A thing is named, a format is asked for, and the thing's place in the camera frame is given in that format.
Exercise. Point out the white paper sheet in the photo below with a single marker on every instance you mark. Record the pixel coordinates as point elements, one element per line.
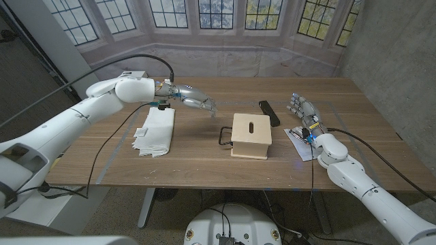
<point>304,153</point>

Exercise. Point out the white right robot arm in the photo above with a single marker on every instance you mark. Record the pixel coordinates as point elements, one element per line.
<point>357,183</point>

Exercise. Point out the white floor plate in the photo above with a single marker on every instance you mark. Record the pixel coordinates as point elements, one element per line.
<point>68,214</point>

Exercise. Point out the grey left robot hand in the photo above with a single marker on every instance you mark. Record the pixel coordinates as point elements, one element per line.
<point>187,93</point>

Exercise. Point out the black round device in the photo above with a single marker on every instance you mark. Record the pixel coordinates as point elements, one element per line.
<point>167,194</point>

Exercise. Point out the dark perforated panel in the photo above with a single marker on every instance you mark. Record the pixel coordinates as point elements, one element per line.
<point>20,85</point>

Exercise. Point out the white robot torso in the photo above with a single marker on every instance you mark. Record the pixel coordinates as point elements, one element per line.
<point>235,221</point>

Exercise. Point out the black phone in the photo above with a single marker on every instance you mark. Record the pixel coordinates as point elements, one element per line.
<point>269,112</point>

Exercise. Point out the grey metal table leg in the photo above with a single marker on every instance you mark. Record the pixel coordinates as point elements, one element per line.
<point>322,214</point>
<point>145,207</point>

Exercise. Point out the dark pen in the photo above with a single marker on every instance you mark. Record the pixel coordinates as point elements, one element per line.
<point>297,136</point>

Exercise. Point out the white power box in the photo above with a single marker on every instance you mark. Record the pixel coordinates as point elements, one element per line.
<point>134,73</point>

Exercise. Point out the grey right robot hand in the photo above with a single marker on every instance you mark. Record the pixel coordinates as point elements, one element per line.
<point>308,112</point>

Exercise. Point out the light wooden box with slot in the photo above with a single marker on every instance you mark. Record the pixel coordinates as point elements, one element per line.
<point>252,136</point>

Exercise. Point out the white robot body edge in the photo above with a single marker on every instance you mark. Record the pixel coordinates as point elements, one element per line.
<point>68,241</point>

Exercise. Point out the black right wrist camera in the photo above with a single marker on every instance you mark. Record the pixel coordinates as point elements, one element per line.
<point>306,132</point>

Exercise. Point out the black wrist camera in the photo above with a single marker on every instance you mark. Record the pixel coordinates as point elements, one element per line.
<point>306,132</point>
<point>164,105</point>

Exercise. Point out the white folded towel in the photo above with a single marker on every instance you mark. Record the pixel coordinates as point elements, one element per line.
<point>156,132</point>

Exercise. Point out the printed window backdrop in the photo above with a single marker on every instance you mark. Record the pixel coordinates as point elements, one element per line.
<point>221,58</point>

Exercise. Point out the small white packet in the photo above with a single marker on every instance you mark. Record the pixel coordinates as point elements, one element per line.
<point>140,132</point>

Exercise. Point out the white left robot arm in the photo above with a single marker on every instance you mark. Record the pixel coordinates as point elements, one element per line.
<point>68,119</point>

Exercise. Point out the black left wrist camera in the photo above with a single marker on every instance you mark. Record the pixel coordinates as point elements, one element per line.
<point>164,105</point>

